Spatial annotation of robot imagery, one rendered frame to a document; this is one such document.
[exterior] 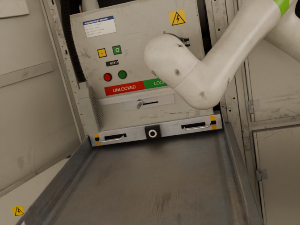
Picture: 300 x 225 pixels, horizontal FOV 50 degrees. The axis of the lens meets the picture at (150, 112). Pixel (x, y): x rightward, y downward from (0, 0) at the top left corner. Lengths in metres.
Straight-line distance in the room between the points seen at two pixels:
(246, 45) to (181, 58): 0.19
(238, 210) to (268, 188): 0.69
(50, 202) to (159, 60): 0.54
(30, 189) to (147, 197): 0.87
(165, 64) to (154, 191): 0.39
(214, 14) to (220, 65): 0.49
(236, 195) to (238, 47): 0.38
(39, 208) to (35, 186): 0.69
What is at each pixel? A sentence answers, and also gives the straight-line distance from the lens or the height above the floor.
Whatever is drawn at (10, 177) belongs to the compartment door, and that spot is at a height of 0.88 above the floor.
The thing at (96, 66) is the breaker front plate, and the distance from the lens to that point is 1.27.
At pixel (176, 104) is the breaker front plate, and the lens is 1.25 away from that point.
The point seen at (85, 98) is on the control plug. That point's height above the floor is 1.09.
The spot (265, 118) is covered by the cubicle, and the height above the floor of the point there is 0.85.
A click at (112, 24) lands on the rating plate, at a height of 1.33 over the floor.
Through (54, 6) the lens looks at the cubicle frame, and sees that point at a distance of 1.40.
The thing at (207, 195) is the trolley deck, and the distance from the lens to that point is 0.90.
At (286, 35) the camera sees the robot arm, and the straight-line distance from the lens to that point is 1.13.
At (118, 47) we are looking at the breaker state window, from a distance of 1.24.
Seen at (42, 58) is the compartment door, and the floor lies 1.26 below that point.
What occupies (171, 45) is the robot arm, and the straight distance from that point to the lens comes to 0.78.
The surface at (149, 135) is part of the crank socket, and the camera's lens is 1.27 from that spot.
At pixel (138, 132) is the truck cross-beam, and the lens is 1.30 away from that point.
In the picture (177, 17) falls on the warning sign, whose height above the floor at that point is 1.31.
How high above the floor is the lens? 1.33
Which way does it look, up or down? 16 degrees down
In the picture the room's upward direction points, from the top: 12 degrees counter-clockwise
